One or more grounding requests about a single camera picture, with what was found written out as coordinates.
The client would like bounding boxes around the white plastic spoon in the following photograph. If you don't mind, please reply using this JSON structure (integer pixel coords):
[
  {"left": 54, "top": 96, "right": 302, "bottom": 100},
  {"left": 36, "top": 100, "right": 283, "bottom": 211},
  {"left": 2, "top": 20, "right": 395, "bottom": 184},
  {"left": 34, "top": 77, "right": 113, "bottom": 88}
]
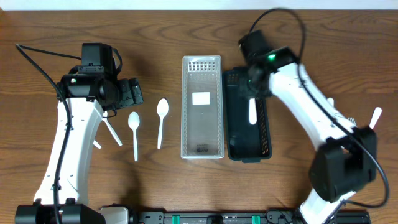
[
  {"left": 327, "top": 98, "right": 335, "bottom": 107},
  {"left": 157, "top": 98, "right": 169, "bottom": 149},
  {"left": 128, "top": 112, "right": 140, "bottom": 162},
  {"left": 102, "top": 111, "right": 123, "bottom": 146},
  {"left": 93, "top": 140, "right": 102, "bottom": 149}
]

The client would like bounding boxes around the white plastic fork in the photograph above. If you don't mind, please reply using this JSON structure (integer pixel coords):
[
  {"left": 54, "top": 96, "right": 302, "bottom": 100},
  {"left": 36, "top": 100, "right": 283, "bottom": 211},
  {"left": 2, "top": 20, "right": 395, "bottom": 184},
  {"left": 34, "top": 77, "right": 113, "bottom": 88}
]
[
  {"left": 348, "top": 117, "right": 356, "bottom": 125},
  {"left": 369, "top": 107, "right": 382, "bottom": 129},
  {"left": 249, "top": 98, "right": 257, "bottom": 125}
]

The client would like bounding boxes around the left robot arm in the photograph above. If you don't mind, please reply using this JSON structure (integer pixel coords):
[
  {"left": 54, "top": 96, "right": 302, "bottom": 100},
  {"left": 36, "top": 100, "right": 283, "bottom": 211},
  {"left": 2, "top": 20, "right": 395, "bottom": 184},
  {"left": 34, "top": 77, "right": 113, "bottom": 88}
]
[{"left": 14, "top": 43, "right": 144, "bottom": 223}]

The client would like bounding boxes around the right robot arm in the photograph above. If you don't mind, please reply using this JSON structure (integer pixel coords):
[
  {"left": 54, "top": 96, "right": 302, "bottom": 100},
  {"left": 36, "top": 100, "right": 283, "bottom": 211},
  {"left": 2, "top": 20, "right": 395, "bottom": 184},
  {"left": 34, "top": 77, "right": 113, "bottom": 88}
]
[{"left": 238, "top": 30, "right": 379, "bottom": 223}]

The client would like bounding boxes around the clear plastic basket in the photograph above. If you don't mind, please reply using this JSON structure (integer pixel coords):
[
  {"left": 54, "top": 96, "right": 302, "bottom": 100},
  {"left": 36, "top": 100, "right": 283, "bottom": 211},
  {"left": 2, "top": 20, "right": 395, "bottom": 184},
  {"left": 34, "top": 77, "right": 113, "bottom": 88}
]
[{"left": 181, "top": 55, "right": 224, "bottom": 159}]

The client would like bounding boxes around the black plastic basket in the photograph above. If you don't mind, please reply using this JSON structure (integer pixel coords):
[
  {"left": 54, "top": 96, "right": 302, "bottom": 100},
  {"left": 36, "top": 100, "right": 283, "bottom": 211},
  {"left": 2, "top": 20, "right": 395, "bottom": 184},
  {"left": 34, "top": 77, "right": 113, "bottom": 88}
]
[{"left": 222, "top": 67, "right": 272, "bottom": 163}]

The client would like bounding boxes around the right black cable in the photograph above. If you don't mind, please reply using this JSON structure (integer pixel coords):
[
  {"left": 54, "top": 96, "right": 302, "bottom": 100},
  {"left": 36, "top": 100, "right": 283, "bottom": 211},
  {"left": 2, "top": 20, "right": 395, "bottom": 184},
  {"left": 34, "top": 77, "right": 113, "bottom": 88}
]
[{"left": 248, "top": 7, "right": 391, "bottom": 209}]

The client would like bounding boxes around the black cable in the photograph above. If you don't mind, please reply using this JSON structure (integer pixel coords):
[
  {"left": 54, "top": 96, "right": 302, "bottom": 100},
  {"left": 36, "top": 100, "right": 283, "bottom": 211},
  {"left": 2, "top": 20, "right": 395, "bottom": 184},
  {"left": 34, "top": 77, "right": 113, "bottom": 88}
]
[
  {"left": 248, "top": 7, "right": 391, "bottom": 209},
  {"left": 15, "top": 43, "right": 83, "bottom": 224}
]

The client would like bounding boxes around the left black cable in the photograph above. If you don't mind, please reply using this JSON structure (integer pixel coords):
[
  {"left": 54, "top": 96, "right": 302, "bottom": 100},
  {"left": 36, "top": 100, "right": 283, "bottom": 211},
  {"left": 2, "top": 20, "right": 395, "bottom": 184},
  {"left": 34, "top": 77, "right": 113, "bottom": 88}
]
[{"left": 15, "top": 43, "right": 83, "bottom": 224}]

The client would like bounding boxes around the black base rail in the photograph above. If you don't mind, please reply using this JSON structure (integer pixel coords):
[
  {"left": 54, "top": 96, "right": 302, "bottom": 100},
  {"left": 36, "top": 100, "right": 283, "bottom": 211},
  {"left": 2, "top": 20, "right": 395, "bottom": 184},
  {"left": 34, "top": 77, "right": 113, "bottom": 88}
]
[{"left": 133, "top": 209, "right": 372, "bottom": 224}]

